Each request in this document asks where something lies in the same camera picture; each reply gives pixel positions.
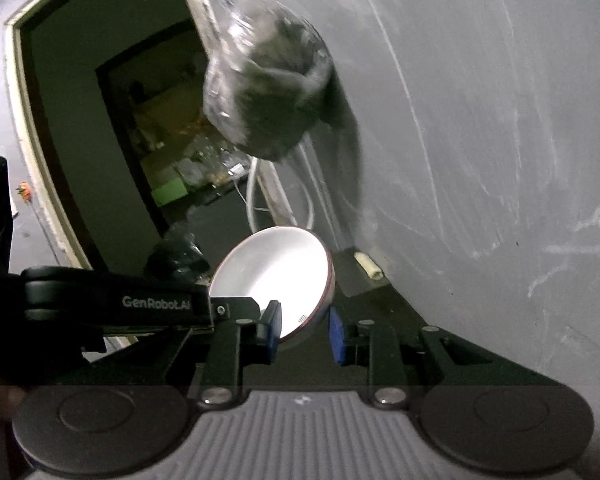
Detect white ceramic bowl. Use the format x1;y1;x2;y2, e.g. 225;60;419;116
209;226;336;347

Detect small cream cylinder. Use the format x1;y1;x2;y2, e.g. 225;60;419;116
353;252;385;281

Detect green box on shelf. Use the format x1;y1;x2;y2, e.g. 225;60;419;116
151;178;188;207

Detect hanging plastic bag dark contents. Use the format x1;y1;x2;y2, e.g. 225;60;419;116
204;0;334;162

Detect white hose loop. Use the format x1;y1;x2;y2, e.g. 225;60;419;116
244;142;316;233

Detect orange wall hook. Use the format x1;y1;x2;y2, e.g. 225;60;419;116
16;181;33;204

